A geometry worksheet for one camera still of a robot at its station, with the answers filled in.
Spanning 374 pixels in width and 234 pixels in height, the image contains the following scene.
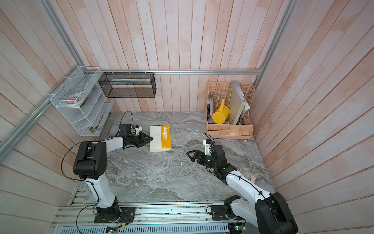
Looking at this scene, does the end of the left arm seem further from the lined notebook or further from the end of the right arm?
the end of the right arm

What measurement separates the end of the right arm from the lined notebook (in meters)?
0.28

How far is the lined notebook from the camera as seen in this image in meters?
0.97

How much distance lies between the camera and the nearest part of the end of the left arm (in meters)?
0.83

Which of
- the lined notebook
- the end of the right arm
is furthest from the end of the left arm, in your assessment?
the end of the right arm

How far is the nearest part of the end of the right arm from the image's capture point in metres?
0.63

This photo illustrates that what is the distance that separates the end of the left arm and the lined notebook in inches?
1.4
